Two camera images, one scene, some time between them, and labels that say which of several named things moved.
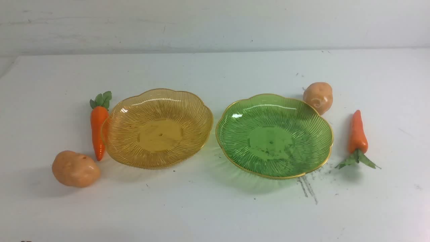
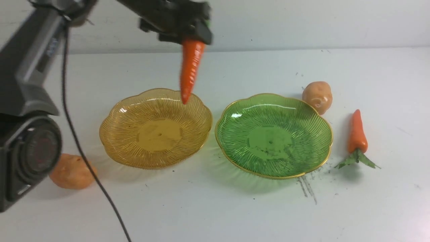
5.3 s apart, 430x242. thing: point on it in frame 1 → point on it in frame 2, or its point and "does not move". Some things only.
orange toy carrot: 98,114 → 192,53
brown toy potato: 319,95 does not move
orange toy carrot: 358,143 does not move
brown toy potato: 72,169 does not move
